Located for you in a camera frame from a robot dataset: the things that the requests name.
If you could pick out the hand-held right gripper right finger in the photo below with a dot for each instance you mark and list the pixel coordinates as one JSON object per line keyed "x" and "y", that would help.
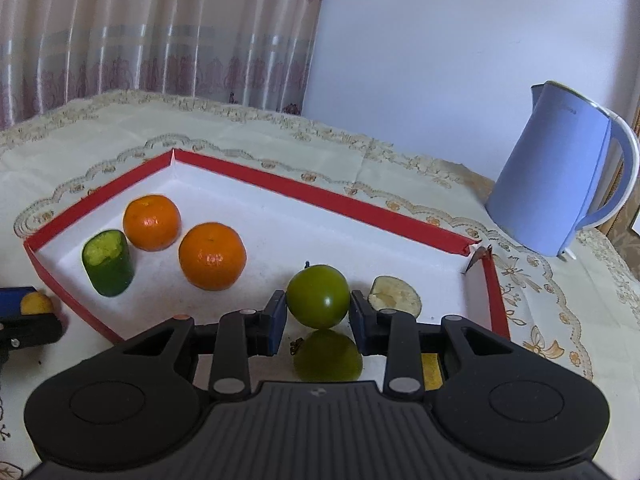
{"x": 358, "y": 321}

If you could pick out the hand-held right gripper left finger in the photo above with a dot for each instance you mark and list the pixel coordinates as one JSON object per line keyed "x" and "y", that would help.
{"x": 275, "y": 321}

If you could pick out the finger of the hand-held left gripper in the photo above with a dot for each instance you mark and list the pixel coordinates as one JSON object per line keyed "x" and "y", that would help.
{"x": 32, "y": 331}
{"x": 14, "y": 301}

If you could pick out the small yellow-green kiwi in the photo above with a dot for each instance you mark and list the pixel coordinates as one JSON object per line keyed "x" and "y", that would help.
{"x": 39, "y": 304}

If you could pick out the green tomato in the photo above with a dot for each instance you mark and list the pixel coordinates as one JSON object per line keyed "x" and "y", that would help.
{"x": 318, "y": 297}

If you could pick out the orange mandarin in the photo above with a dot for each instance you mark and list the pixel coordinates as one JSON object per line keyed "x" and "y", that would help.
{"x": 151, "y": 222}
{"x": 212, "y": 260}

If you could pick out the red shallow cardboard box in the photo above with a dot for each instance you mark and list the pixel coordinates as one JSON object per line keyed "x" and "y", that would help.
{"x": 300, "y": 230}

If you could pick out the green cucumber piece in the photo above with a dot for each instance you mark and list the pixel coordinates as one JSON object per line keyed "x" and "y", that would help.
{"x": 110, "y": 270}

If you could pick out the blue electric kettle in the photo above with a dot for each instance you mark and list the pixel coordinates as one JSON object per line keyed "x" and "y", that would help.
{"x": 550, "y": 170}

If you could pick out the pink patterned curtain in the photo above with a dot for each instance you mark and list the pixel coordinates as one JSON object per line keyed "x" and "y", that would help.
{"x": 150, "y": 25}

